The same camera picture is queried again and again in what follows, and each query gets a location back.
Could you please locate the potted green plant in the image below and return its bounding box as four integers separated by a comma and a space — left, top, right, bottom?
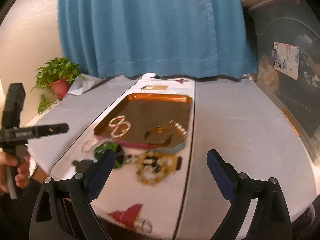
31, 57, 81, 114

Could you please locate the pearl safety pin brooch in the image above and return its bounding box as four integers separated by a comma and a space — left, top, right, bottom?
169, 120, 187, 139

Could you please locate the blue curtain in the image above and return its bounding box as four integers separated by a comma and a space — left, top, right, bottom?
57, 0, 257, 79

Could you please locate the pink green bead bracelet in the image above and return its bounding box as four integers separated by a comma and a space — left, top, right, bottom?
110, 121, 132, 139

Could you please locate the clear storage bin purple lid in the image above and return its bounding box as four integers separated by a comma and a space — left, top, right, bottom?
248, 0, 319, 165

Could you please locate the green black smartwatch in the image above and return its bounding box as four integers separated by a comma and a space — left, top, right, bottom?
93, 142, 126, 169

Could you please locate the large beige bead bracelet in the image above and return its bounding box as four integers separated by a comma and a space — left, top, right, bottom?
135, 151, 180, 186

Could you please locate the orange metal tray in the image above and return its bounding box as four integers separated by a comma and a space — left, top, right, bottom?
94, 93, 193, 154

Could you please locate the person left hand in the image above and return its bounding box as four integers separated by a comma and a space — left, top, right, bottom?
0, 151, 30, 194

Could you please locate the black white bead bracelet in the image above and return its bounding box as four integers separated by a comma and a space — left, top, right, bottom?
123, 153, 161, 173

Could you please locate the metal bangle bracelet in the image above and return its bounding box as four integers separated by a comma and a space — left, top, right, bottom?
144, 126, 174, 147

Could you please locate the grey white table cloth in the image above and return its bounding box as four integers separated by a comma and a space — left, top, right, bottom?
29, 74, 319, 239

